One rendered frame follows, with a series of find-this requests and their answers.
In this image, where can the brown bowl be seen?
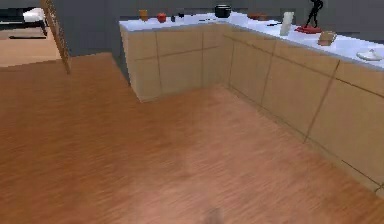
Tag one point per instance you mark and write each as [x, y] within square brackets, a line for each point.
[257, 16]

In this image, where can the small black shaker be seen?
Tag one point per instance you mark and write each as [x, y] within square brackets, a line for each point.
[173, 19]

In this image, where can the beige kitchen counter cabinet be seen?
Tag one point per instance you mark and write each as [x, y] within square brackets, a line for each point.
[283, 86]

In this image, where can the orange cup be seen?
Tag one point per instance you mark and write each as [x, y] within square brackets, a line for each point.
[143, 14]

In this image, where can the black statue on red base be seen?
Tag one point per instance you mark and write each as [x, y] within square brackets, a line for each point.
[312, 18]

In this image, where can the brown bread loaf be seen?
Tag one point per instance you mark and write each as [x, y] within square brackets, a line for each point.
[326, 38]

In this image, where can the white dish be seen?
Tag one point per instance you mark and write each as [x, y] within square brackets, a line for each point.
[369, 55]

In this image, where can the black pot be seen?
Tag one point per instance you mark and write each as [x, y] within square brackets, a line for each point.
[222, 11]

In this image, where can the white paper towel roll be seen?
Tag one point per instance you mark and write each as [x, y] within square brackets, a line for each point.
[286, 23]

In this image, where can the red apple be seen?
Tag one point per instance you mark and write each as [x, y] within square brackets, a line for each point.
[161, 17]

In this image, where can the black knife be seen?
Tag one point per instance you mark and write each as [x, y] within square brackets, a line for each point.
[273, 24]

